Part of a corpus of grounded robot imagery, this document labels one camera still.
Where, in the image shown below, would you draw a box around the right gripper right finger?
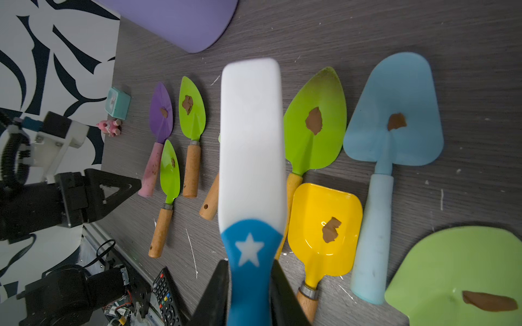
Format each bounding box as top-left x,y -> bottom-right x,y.
270,259 -> 311,326

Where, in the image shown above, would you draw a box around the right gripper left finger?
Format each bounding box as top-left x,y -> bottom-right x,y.
188,259 -> 230,326

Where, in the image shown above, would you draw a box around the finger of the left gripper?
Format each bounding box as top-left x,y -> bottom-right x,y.
84,169 -> 141,224

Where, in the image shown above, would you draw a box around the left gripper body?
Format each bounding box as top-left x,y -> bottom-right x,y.
1,172 -> 88,240

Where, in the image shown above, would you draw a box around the purple trowel pink handle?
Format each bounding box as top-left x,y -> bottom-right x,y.
138,82 -> 174,198

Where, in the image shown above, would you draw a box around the white blue cleaning brush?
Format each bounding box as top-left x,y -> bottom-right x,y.
218,58 -> 287,325

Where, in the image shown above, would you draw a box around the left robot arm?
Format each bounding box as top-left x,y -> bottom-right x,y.
1,111 -> 141,325

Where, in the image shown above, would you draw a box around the green pointed trowel front row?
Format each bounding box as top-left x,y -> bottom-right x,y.
147,139 -> 182,259

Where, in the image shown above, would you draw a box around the green pointed trowel row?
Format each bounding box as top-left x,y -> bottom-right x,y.
178,76 -> 206,198
147,139 -> 182,259

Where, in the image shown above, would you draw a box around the yellow scoop trowel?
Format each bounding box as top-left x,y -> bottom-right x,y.
288,183 -> 363,323

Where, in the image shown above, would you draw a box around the light green square trowel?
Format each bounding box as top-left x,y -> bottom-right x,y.
199,174 -> 220,221

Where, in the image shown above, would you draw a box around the green pointed trowel back row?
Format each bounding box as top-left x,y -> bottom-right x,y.
178,76 -> 206,198

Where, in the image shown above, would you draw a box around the light green small trowel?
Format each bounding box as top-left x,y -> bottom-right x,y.
385,226 -> 521,325

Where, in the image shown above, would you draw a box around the purple plastic bucket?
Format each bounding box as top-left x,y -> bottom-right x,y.
101,0 -> 239,53

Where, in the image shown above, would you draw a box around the light blue pointed trowel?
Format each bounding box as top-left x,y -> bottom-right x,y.
343,52 -> 444,305

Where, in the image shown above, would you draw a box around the black remote control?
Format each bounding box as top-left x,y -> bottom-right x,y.
152,267 -> 184,326

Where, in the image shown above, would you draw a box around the pink toy figure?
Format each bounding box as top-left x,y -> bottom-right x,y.
97,119 -> 122,137

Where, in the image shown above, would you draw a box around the small teal alarm clock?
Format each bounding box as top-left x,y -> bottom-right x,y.
105,87 -> 131,120

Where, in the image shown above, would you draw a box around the green trowel yellow handle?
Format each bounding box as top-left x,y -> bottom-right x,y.
274,66 -> 348,262

